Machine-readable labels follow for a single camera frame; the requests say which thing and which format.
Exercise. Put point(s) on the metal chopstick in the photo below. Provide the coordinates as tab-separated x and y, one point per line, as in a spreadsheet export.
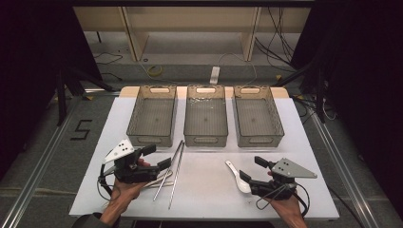
179	148

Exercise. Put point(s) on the black metal stand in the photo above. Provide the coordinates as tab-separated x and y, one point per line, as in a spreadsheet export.
320	95
61	95

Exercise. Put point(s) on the yellow tape roll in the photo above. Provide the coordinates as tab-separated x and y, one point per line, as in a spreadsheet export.
155	70

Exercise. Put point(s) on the person's right hand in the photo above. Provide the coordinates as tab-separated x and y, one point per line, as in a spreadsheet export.
290	207

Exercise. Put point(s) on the grey translucent plastic basket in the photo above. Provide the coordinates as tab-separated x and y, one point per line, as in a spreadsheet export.
257	118
153	118
206	118

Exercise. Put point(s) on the aluminium floor rail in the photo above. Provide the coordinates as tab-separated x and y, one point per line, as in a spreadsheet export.
41	161
342	171

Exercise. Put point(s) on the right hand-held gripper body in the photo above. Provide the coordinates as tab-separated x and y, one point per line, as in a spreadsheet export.
275	188

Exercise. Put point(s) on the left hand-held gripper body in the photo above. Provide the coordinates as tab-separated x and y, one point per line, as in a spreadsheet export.
133	174

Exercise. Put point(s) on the white ceramic spoon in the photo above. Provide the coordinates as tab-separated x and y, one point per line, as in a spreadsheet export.
244	186

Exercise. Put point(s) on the metal fork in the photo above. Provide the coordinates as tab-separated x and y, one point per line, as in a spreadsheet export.
152	182

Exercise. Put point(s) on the person's left hand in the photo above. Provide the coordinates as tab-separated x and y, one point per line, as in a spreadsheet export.
126	191

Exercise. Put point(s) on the white power strip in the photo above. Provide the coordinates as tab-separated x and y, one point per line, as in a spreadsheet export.
214	75

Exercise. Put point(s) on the beige wooden desk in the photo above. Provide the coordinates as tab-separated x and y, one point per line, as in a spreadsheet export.
193	19

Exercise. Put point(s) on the metal cutlery piece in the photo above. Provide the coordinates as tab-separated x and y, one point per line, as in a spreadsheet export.
168	184

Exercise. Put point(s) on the metal tongs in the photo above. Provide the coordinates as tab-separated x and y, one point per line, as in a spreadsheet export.
172	195

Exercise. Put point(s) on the black curtain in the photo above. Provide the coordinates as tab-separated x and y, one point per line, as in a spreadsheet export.
28	63
364	63

